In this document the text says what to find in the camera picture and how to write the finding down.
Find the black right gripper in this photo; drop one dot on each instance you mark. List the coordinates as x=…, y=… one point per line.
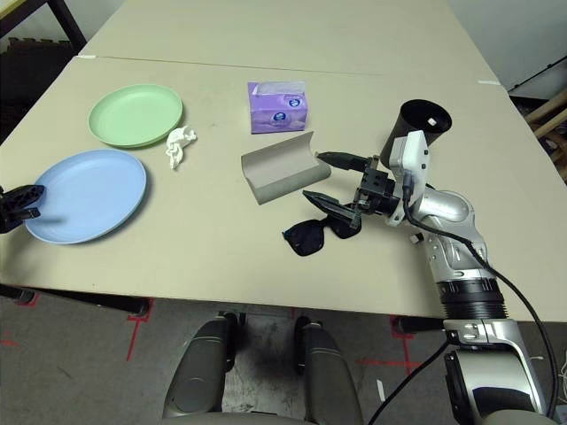
x=376, y=186

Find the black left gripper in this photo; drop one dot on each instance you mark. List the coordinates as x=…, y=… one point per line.
x=8, y=217

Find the grey glasses case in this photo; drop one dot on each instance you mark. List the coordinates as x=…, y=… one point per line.
x=279, y=172

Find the pale blue plastic plate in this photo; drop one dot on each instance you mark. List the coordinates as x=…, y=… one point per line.
x=88, y=195

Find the black sunglasses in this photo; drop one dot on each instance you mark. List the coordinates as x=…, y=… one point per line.
x=305, y=239

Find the white pen black band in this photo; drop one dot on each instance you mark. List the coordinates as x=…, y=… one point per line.
x=416, y=239

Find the white tissue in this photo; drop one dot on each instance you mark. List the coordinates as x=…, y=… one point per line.
x=177, y=144

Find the purple tissue pack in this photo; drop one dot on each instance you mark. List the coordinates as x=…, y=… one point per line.
x=277, y=113

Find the black plastic cup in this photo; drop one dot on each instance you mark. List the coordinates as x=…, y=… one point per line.
x=418, y=117

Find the small white piece in cup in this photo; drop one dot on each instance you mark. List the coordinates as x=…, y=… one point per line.
x=431, y=121

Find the pale green plastic plate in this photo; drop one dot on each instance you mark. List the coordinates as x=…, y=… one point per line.
x=133, y=115

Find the red floor tape corner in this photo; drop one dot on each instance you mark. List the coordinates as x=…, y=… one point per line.
x=133, y=336

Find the black framed side table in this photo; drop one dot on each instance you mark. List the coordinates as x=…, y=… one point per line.
x=71, y=26

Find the red floor tape cross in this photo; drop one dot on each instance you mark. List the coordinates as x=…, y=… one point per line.
x=405, y=354

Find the grey robot right leg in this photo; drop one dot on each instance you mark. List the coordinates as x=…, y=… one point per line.
x=330, y=376

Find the grey robot leg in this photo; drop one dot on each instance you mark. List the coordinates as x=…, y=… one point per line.
x=199, y=372
x=330, y=376

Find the white floor tape strip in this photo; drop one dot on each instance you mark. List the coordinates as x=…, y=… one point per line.
x=381, y=389

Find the grey robot left leg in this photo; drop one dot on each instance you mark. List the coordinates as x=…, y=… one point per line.
x=199, y=372

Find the thin black rod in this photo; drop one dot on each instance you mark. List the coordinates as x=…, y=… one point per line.
x=550, y=67

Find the light grey robot pelvis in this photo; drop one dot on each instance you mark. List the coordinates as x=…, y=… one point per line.
x=235, y=419

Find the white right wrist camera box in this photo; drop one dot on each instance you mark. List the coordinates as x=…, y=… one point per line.
x=409, y=155

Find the light wooden frame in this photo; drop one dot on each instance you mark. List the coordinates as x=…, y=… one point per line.
x=549, y=108

